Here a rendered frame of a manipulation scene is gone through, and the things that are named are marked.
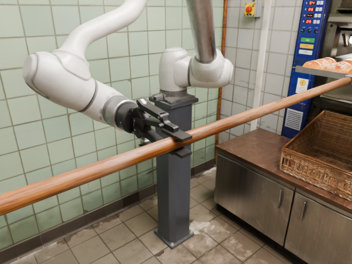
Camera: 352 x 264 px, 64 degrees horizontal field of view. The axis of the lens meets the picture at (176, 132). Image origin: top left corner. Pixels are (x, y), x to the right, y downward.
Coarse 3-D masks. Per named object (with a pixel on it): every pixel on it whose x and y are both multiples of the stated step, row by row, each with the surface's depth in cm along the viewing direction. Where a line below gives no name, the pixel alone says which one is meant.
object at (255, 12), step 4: (248, 4) 204; (256, 4) 200; (260, 4) 203; (252, 8) 202; (256, 8) 202; (260, 8) 204; (244, 12) 209; (252, 12) 203; (256, 12) 203; (260, 12) 206; (244, 16) 210; (248, 16) 207; (252, 16) 204; (256, 16) 204
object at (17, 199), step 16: (336, 80) 109; (304, 96) 92; (256, 112) 76; (272, 112) 82; (208, 128) 66; (224, 128) 69; (160, 144) 57; (176, 144) 60; (112, 160) 51; (128, 160) 53; (144, 160) 55; (64, 176) 46; (80, 176) 47; (96, 176) 49; (16, 192) 42; (32, 192) 43; (48, 192) 44; (0, 208) 40; (16, 208) 42
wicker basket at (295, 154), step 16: (304, 128) 173; (320, 128) 186; (336, 128) 179; (288, 144) 164; (304, 144) 181; (320, 144) 186; (336, 144) 179; (288, 160) 162; (304, 160) 154; (320, 160) 177; (336, 160) 177; (304, 176) 160; (320, 176) 149; (336, 176) 143; (336, 192) 146
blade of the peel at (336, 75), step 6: (300, 66) 142; (300, 72) 139; (306, 72) 136; (312, 72) 134; (318, 72) 132; (324, 72) 130; (330, 72) 128; (336, 72) 126; (336, 78) 127; (342, 78) 125
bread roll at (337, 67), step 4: (328, 64) 131; (332, 64) 129; (336, 64) 128; (340, 64) 128; (324, 68) 132; (328, 68) 130; (332, 68) 128; (336, 68) 127; (340, 68) 127; (344, 68) 127; (340, 72) 127; (344, 72) 126
